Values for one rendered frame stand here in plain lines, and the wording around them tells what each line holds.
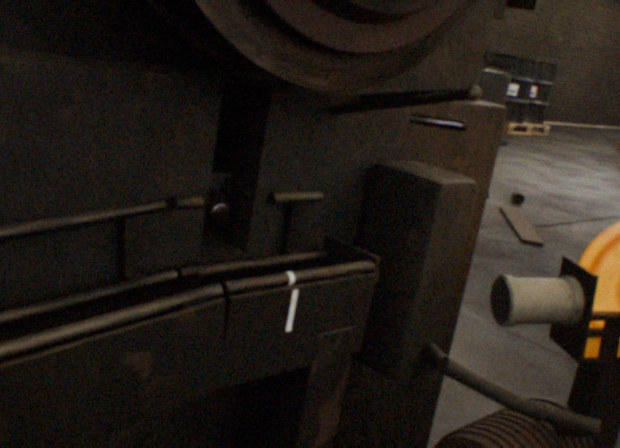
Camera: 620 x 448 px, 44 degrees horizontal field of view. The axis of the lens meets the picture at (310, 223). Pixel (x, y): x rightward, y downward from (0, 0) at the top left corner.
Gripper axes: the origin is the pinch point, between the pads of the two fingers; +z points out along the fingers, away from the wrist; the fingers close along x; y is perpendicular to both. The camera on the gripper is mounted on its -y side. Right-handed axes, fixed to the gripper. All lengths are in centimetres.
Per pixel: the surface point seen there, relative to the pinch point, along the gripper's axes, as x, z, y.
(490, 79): -78, 227, -59
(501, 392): 17.3, -9.3, -11.4
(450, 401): -31, 77, -100
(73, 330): 62, -25, 6
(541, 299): 13.5, -3.0, -2.6
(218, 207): 52, -3, 5
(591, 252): 7.3, 1.1, 1.9
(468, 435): 20.6, -11.9, -15.8
